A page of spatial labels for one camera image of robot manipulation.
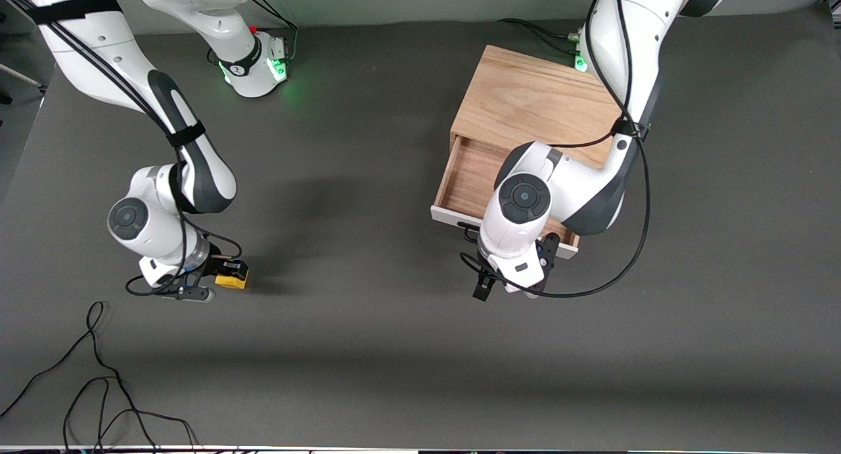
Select wooden drawer cabinet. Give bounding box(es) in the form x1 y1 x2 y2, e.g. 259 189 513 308
449 45 629 173

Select black right base cables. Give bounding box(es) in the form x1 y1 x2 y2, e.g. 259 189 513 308
207 0 300 66

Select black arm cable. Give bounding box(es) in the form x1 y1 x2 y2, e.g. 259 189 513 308
0 0 245 298
459 0 652 300

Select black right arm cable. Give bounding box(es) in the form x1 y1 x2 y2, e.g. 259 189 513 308
0 0 245 298

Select thin black loose cable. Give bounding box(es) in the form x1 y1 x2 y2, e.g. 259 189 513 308
0 301 201 454

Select black left base cables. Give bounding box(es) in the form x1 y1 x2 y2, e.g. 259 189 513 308
497 17 585 55

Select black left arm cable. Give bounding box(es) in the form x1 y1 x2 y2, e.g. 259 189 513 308
459 0 652 300

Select white-fronted wooden drawer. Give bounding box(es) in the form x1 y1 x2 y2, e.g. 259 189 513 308
430 135 581 260

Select black base cables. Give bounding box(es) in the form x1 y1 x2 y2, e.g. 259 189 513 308
207 0 300 66
497 17 585 55

